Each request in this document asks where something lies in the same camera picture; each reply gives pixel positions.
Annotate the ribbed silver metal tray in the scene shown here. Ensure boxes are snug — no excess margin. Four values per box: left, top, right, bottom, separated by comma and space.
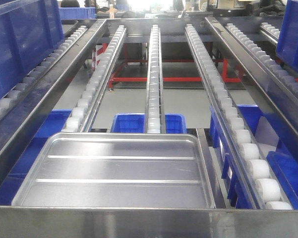
12, 132, 215, 209

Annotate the dark tray far left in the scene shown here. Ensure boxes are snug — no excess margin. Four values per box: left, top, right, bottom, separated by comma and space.
61, 19, 78, 37

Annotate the centre white roller track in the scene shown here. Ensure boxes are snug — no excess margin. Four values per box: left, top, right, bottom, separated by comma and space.
144, 25, 166, 134

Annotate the white roller track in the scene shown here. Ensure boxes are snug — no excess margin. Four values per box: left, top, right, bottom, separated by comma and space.
62, 25, 126, 132
144, 25, 166, 134
185, 24, 293, 210

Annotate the small blue bin below centre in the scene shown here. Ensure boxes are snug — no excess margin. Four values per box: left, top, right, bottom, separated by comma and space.
111, 113, 187, 134

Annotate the left white roller track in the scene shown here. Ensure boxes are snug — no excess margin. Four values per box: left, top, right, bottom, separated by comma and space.
62, 25, 126, 132

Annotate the blue bin lower left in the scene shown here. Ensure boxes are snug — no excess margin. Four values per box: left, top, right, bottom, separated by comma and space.
0, 109, 71, 206

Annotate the blue crate in background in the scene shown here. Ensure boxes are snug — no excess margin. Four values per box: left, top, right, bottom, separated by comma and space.
59, 7, 96, 20

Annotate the right white roller track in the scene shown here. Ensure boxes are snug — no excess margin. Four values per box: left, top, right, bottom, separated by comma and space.
185, 24, 293, 210

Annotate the blue bins lower right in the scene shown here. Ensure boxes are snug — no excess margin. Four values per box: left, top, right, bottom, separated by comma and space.
209, 105, 298, 210

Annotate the far left roller track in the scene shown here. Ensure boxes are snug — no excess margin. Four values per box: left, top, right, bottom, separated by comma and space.
0, 25, 87, 120

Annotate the large blue bin upper left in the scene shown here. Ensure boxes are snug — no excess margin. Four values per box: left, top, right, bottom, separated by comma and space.
0, 0, 64, 99

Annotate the far right roller track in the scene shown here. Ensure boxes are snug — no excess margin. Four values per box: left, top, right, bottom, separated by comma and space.
226, 23, 298, 98

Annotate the blue bin upper right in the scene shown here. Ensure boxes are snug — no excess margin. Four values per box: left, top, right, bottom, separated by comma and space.
276, 0, 298, 72

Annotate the steel front rail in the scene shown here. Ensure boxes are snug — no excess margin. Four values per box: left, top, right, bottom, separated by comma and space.
0, 206, 298, 238

